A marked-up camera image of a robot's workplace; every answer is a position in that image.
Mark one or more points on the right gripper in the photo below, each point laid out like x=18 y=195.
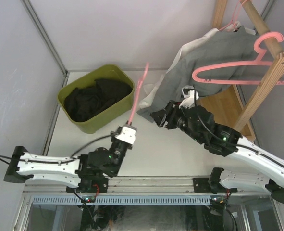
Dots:
x=172 y=110

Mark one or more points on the pink hanger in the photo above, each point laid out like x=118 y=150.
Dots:
x=137 y=93
x=252 y=74
x=232 y=25

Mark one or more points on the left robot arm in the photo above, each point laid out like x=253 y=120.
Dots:
x=82 y=172

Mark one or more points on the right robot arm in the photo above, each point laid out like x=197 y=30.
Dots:
x=224 y=141

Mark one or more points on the white shirt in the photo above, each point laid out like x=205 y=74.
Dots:
x=214 y=47

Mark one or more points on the pink hanger under white shirt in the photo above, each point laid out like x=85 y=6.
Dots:
x=232 y=25

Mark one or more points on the green plastic basket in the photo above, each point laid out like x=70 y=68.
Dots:
x=108 y=71

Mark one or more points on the wooden clothes rack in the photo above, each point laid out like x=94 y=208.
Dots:
x=227 y=106

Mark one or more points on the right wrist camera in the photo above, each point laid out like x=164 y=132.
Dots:
x=190 y=96

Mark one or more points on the aluminium frame rail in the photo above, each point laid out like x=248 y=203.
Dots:
x=163 y=185

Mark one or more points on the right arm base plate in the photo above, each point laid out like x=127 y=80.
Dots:
x=201 y=185

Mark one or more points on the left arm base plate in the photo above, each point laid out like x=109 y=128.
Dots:
x=92 y=184

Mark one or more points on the slotted cable duct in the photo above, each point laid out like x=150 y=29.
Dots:
x=126 y=200

